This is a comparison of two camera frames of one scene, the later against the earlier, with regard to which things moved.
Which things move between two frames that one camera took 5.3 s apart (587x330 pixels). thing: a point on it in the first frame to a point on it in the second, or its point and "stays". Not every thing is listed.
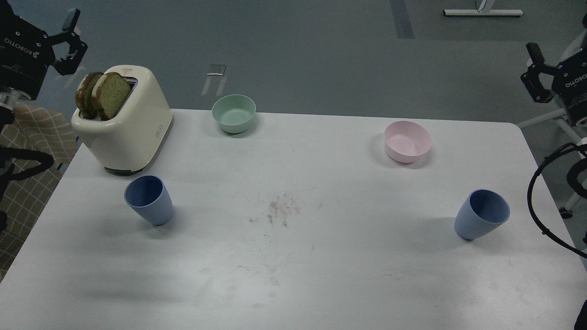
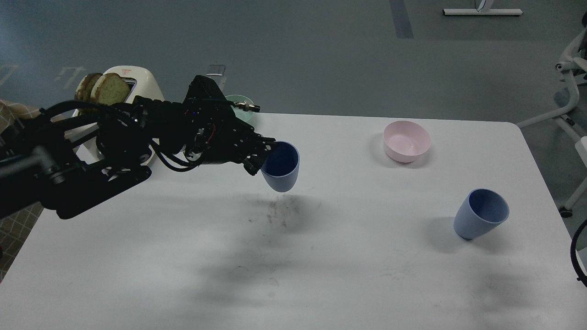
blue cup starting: [482, 211] stays
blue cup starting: [148, 196] to [280, 169]
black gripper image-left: [26, 52] to [212, 132]
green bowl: [234, 112] stays
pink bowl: [405, 141] stays
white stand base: [482, 12] stays
